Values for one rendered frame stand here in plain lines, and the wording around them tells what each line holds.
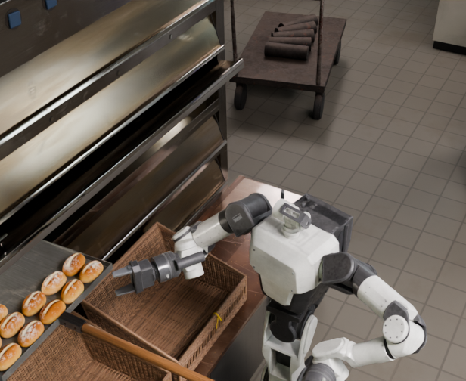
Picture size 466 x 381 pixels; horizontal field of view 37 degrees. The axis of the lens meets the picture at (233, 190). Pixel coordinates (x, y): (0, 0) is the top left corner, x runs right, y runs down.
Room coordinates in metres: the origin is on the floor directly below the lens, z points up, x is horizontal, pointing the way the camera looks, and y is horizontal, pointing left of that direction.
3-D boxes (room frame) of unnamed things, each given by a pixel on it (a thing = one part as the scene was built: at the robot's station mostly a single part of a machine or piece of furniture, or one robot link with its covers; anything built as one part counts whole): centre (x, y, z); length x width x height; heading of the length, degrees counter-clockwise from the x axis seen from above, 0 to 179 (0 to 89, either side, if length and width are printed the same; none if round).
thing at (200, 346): (2.06, 0.29, 0.72); 0.56 x 0.49 x 0.28; 150
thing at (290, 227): (1.69, -0.18, 1.47); 0.10 x 0.07 x 0.09; 46
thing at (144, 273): (1.61, 0.27, 1.32); 0.12 x 0.10 x 0.13; 116
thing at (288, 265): (1.73, -0.23, 1.27); 0.34 x 0.30 x 0.36; 46
